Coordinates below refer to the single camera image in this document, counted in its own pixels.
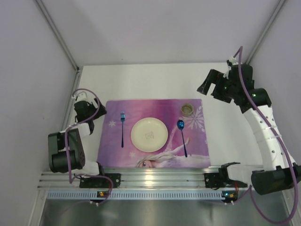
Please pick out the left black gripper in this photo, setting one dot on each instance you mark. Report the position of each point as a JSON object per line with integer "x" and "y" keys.
{"x": 94, "y": 109}

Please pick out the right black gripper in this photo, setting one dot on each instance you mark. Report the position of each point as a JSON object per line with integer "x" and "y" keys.
{"x": 216, "y": 84}

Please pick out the blue plastic fork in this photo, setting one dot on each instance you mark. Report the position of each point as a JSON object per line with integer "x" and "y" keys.
{"x": 122, "y": 119}

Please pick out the small beige cup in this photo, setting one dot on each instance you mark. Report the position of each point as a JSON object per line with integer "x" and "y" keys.
{"x": 187, "y": 110}

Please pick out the blue plastic spoon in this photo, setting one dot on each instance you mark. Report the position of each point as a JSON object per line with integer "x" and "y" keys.
{"x": 180, "y": 126}

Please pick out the cream round plate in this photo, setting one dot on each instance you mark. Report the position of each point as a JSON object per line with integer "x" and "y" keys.
{"x": 149, "y": 135}

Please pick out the purple pink printed cloth mat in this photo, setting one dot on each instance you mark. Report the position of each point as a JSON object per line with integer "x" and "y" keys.
{"x": 171, "y": 155}

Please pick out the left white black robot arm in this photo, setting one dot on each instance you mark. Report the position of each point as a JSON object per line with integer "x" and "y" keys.
{"x": 65, "y": 148}

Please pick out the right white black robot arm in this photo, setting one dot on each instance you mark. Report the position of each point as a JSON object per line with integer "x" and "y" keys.
{"x": 275, "y": 174}

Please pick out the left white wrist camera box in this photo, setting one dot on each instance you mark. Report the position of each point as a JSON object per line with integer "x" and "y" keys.
{"x": 79, "y": 96}

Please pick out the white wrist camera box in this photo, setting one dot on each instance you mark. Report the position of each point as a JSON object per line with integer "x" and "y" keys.
{"x": 231, "y": 62}
{"x": 79, "y": 96}

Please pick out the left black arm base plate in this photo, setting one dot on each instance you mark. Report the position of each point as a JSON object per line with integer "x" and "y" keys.
{"x": 93, "y": 182}

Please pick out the aluminium rail frame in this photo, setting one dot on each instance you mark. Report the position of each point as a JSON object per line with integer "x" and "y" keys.
{"x": 139, "y": 178}

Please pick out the grey slotted cable duct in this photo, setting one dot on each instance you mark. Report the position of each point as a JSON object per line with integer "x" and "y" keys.
{"x": 141, "y": 195}

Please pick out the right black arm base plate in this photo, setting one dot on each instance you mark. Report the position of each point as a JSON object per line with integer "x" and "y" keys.
{"x": 215, "y": 181}

